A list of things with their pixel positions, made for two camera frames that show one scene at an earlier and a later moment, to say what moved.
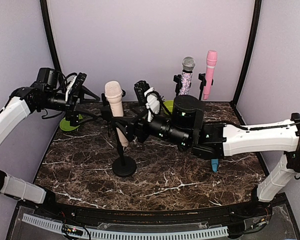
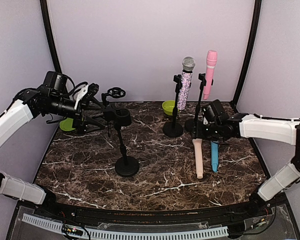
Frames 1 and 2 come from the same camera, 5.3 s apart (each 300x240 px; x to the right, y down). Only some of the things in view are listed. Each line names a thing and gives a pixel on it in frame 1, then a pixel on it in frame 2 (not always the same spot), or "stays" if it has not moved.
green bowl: (169, 104) stays
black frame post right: (258, 4) stays
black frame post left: (51, 41) stays
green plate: (65, 125) stays
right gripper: (138, 122) to (214, 138)
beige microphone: (113, 90) to (198, 157)
